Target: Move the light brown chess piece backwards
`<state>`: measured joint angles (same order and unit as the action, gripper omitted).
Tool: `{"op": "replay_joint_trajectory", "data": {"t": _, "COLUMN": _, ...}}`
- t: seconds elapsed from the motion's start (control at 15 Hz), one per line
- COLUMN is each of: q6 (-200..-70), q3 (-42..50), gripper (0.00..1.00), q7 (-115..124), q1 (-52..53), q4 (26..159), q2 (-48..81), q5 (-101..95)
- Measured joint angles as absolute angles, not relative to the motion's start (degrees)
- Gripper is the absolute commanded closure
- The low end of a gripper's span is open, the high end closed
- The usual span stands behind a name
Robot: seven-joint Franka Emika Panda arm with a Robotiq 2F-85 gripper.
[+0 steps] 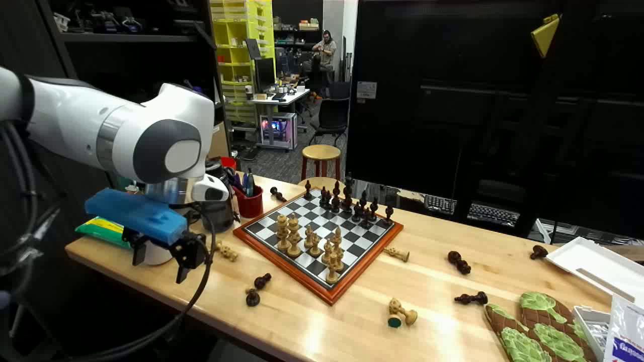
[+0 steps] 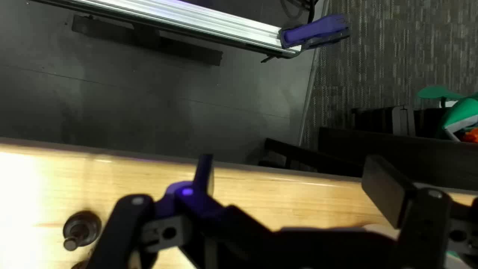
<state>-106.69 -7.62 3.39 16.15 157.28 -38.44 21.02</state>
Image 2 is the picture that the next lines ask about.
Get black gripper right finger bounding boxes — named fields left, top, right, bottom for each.
left=359, top=154, right=453, bottom=269

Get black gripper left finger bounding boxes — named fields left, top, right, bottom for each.
left=87, top=152, right=250, bottom=269

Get dark brown chess piece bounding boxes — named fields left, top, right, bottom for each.
left=61, top=209, right=102, bottom=252

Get black storage bin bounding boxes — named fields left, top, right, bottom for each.
left=318, top=104, right=478, bottom=191

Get black stand leg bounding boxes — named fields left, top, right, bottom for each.
left=259, top=137, right=362, bottom=176

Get green white plastic object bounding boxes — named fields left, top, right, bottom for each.
left=416, top=83, right=478, bottom=145

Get black flat bar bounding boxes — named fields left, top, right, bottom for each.
left=70, top=13, right=223, bottom=67

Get blue clamp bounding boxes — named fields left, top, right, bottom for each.
left=277, top=12, right=350, bottom=50

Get aluminium profile rail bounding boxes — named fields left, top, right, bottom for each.
left=34, top=0, right=303, bottom=58

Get black floor cables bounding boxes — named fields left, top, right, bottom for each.
left=277, top=0, right=321, bottom=24

